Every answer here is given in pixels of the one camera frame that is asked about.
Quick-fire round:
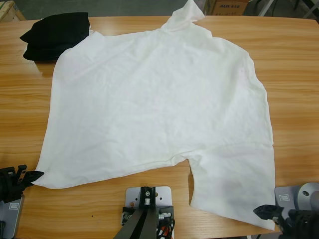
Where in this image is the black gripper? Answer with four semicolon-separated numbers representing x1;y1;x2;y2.
0;168;45;205
253;203;319;234

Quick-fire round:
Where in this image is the white T-shirt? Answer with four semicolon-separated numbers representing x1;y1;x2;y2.
31;0;276;230

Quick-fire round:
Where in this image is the black folded garment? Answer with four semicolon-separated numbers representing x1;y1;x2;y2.
19;11;91;61

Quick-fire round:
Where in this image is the wooden crate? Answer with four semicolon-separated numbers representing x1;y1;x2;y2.
0;0;26;22

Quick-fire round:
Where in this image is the cardboard box with AUX print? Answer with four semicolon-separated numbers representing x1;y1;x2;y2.
211;0;249;15

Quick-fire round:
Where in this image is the white mount plate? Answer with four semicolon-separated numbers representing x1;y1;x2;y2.
124;186;174;208

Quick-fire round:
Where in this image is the orange cable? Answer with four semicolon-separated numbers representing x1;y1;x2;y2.
156;225;172;239

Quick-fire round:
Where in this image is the dark camera post with bracket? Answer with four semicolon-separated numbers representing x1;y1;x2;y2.
113;186;176;239

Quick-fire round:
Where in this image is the white metal frame leg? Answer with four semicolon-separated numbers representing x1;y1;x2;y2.
258;0;274;17

